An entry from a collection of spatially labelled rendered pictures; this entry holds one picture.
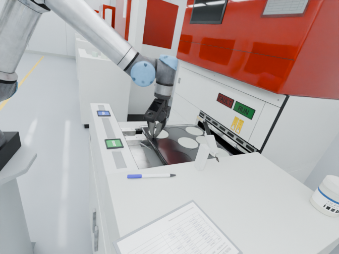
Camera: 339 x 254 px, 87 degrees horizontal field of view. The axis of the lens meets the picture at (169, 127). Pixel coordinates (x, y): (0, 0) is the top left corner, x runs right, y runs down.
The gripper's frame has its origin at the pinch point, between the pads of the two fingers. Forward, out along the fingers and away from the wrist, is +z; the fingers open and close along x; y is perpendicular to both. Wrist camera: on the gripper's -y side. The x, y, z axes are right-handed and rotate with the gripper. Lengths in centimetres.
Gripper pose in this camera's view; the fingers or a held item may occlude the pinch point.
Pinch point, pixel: (153, 136)
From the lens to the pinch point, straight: 82.6
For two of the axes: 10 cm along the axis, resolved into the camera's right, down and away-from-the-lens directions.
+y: 3.1, -3.5, 8.8
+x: -9.3, -3.0, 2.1
